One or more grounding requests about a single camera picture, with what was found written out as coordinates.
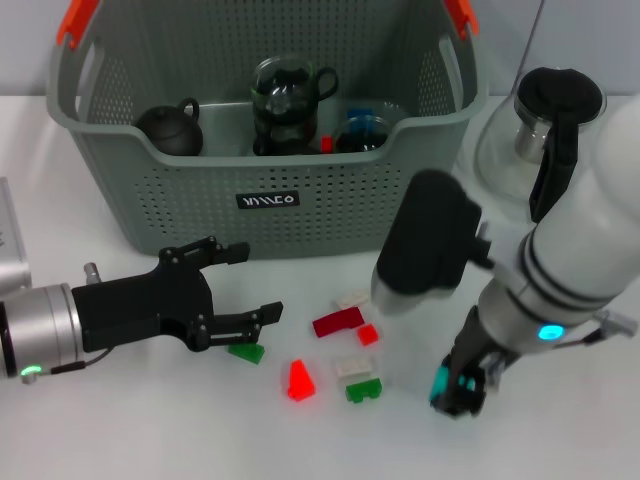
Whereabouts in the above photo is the glass teacup with black base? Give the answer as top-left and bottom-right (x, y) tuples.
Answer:
(251, 117), (326, 157)
(249, 56), (341, 126)
(329, 113), (396, 154)

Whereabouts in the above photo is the gripper cable with connector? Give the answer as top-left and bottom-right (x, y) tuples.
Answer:
(554, 309), (640, 349)
(19, 262), (109, 385)

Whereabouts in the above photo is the cyan toy plate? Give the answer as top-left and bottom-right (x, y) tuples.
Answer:
(428, 366), (476, 401)

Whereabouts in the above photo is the bright red slope brick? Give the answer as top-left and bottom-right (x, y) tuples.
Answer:
(287, 357), (317, 402)

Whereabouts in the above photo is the black clay teapot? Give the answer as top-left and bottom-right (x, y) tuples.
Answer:
(133, 97), (205, 157)

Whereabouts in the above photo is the white toy brick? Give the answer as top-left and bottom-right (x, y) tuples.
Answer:
(335, 288), (372, 309)
(333, 355), (377, 379)

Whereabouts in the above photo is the left gripper cable with connector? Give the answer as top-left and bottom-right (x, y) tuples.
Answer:
(19, 262), (109, 385)

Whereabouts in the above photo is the dark green arch brick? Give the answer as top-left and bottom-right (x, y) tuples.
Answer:
(344, 377), (384, 404)

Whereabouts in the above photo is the dark red arch brick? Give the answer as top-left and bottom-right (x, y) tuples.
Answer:
(312, 307), (365, 339)

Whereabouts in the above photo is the grey perforated plastic storage bin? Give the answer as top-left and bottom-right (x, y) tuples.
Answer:
(47, 0), (489, 259)

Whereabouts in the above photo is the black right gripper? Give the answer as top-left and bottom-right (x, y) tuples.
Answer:
(429, 305), (504, 417)

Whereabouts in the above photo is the right gripper cable with connector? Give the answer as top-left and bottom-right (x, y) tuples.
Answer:
(554, 309), (640, 349)

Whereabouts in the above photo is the bright green toy brick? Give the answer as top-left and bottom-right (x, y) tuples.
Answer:
(228, 342), (266, 365)

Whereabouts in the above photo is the glass teapot with black handle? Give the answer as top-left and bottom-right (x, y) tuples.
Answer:
(474, 66), (609, 225)

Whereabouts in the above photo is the orange bin handle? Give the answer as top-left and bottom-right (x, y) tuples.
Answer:
(443, 0), (481, 40)
(56, 0), (100, 50)

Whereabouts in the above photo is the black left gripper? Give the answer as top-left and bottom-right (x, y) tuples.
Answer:
(72, 237), (285, 354)

